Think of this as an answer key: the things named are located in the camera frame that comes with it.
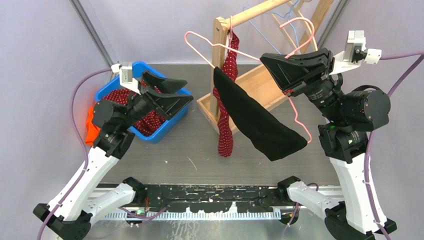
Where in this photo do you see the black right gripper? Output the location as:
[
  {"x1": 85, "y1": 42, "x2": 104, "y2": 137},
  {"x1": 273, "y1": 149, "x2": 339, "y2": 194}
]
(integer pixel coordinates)
[{"x1": 258, "y1": 45, "x2": 344, "y2": 121}]

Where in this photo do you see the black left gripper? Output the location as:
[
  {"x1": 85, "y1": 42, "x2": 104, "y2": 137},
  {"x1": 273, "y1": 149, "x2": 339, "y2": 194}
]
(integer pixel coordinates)
[{"x1": 118, "y1": 70, "x2": 194, "y2": 130}]

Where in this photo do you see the red polka dot garment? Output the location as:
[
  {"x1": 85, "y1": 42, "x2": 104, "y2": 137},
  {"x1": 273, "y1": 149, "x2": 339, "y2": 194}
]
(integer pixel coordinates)
[
  {"x1": 212, "y1": 49, "x2": 239, "y2": 158},
  {"x1": 101, "y1": 88, "x2": 166, "y2": 137}
]

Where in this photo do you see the light blue hanger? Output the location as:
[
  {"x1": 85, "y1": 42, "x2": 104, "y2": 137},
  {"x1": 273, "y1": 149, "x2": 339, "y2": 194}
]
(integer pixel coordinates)
[{"x1": 240, "y1": 6, "x2": 293, "y2": 56}]

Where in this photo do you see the black garment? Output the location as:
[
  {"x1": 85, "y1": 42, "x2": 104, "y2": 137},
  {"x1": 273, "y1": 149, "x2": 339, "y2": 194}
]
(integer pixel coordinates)
[{"x1": 227, "y1": 82, "x2": 308, "y2": 162}]

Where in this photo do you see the pink hanger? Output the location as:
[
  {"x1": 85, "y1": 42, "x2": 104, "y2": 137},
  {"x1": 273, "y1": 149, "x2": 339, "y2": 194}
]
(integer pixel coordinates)
[
  {"x1": 184, "y1": 17, "x2": 316, "y2": 145},
  {"x1": 225, "y1": 15, "x2": 233, "y2": 42}
]

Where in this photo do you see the wooden hanger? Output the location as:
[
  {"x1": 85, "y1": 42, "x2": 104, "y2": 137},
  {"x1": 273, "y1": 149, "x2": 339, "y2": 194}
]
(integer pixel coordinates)
[{"x1": 269, "y1": 0, "x2": 318, "y2": 54}]

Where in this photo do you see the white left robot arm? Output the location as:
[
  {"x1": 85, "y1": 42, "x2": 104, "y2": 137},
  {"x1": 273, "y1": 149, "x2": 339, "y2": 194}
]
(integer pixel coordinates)
[{"x1": 33, "y1": 62, "x2": 298, "y2": 240}]

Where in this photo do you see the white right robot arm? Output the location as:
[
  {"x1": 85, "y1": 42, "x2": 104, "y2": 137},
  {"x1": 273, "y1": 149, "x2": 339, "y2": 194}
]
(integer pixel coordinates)
[{"x1": 261, "y1": 46, "x2": 397, "y2": 240}]

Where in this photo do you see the wooden clothes rack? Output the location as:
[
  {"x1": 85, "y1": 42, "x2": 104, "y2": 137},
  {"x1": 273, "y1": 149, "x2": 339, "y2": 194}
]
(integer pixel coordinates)
[{"x1": 197, "y1": 0, "x2": 333, "y2": 132}]

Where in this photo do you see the blue plastic bin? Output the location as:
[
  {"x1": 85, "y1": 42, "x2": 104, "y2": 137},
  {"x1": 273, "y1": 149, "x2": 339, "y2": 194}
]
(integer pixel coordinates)
[{"x1": 92, "y1": 63, "x2": 194, "y2": 144}]

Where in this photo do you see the orange cloth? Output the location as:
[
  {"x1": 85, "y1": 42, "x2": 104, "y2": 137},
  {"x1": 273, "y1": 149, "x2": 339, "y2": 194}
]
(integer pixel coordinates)
[{"x1": 85, "y1": 106, "x2": 100, "y2": 146}]

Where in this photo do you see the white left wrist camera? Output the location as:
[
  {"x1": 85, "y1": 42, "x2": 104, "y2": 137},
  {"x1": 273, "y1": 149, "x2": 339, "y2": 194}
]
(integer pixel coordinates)
[{"x1": 110, "y1": 62, "x2": 140, "y2": 95}]

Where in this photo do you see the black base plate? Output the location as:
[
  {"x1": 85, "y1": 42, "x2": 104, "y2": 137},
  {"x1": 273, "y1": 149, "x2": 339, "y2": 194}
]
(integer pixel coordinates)
[{"x1": 124, "y1": 184, "x2": 296, "y2": 214}]

